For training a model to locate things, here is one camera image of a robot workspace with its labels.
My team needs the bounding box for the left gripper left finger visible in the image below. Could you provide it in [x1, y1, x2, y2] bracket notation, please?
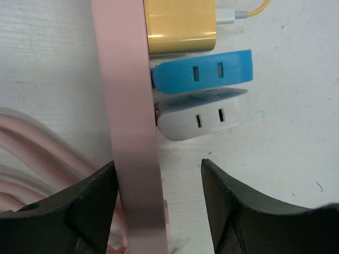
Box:
[1, 162, 118, 253]

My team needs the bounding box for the white adapter plug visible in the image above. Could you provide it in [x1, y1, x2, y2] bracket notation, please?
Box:
[155, 87, 251, 141]

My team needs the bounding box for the yellow charging cable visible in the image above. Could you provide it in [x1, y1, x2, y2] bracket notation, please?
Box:
[216, 0, 272, 26]

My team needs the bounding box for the yellow plug charger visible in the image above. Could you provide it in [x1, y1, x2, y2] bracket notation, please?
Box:
[144, 0, 217, 55]

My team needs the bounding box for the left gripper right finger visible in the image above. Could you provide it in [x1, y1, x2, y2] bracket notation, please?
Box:
[201, 159, 338, 253]

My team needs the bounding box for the pink long power strip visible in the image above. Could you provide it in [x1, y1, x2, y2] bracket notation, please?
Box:
[91, 1, 168, 253]

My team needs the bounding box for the blue plug adapter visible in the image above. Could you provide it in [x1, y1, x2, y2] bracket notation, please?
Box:
[151, 50, 253, 94]

